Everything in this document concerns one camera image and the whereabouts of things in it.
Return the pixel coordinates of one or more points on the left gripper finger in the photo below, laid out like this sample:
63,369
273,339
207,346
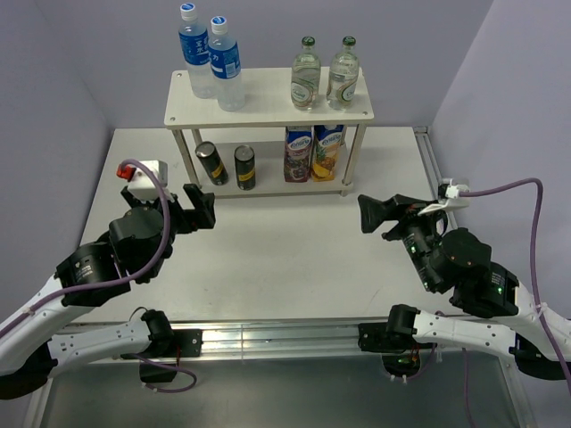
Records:
129,198
202,215

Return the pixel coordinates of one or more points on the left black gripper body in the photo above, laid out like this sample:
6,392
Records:
182,223

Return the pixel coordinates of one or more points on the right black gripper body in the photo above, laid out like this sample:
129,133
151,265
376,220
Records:
416,232

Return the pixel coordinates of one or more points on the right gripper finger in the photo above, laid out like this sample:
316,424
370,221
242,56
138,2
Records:
373,212
404,203

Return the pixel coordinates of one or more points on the black yellow can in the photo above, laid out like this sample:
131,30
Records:
245,167
208,155

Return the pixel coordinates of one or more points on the clear glass bottle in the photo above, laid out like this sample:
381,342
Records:
343,76
305,76

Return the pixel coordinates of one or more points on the blue-label water bottle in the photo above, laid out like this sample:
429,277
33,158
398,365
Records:
193,38
226,66

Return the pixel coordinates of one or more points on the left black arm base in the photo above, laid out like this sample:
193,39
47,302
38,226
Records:
159,362

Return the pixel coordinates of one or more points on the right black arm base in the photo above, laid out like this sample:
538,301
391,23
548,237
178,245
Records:
402,357

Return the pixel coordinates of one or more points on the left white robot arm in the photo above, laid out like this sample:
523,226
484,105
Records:
32,349

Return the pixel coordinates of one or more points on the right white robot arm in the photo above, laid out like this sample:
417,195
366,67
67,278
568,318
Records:
505,321

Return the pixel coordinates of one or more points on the white two-tier shelf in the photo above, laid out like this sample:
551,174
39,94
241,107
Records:
261,124

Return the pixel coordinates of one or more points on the yellow pineapple juice carton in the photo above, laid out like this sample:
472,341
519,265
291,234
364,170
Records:
327,140

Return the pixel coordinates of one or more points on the purple grape juice carton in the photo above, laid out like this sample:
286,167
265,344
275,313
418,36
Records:
297,152

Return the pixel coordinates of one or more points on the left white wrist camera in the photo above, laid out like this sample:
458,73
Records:
140,186

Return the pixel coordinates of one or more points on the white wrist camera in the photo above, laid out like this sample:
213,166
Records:
449,197
140,186

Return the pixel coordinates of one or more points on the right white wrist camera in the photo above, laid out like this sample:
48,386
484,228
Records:
449,197

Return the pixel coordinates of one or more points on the aluminium right rail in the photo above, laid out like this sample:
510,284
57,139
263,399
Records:
433,174

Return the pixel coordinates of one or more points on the aluminium rail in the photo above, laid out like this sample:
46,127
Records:
293,340
433,174

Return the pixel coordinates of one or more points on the aluminium front rail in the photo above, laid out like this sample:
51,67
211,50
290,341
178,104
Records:
293,340

